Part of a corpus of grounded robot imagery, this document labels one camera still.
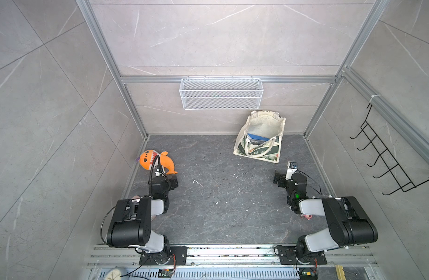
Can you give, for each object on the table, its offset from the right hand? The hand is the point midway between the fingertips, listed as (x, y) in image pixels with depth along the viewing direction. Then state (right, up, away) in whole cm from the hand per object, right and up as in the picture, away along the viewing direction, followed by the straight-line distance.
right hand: (286, 171), depth 93 cm
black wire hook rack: (+26, 0, -36) cm, 44 cm away
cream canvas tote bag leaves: (-9, +28, +14) cm, 33 cm away
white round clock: (-78, -37, -27) cm, 90 cm away
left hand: (-66, -2, +1) cm, 66 cm away
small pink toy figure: (+6, -21, -11) cm, 24 cm away
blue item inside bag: (-13, +18, +14) cm, 26 cm away
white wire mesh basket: (-35, +45, +7) cm, 57 cm away
